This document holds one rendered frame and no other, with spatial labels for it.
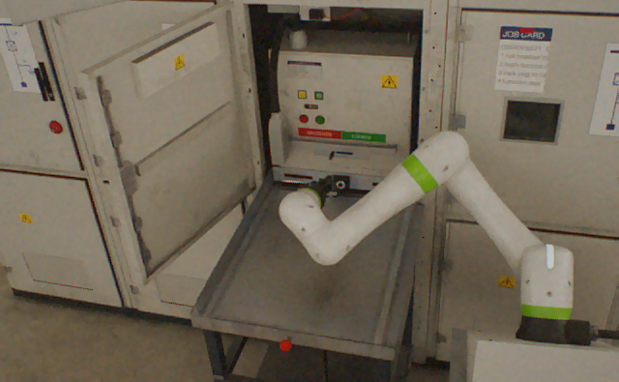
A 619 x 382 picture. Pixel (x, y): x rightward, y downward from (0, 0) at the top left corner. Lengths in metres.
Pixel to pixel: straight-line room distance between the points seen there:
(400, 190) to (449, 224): 0.62
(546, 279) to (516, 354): 0.22
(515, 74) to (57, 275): 2.30
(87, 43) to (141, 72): 0.61
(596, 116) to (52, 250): 2.37
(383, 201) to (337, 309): 0.37
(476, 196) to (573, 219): 0.50
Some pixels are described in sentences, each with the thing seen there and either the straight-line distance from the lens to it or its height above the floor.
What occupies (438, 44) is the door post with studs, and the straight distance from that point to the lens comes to 2.05.
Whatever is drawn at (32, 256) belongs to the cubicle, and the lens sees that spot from 3.35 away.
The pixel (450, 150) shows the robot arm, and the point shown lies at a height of 1.31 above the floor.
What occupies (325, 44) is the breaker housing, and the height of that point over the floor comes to 1.39.
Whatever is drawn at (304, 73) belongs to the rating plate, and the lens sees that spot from 2.23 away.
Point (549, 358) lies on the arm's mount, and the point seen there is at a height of 1.01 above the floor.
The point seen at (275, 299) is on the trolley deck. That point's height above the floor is 0.85.
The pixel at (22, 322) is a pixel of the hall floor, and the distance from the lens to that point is 3.49.
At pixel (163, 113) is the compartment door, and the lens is 2.03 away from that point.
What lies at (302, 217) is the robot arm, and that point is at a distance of 1.78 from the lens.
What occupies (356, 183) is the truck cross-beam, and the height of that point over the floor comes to 0.89.
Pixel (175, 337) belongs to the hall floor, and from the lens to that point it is 3.14.
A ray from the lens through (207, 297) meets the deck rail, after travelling 2.02.
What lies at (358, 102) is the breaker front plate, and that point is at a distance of 2.23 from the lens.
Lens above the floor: 2.23
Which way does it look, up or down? 33 degrees down
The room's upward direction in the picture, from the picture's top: 4 degrees counter-clockwise
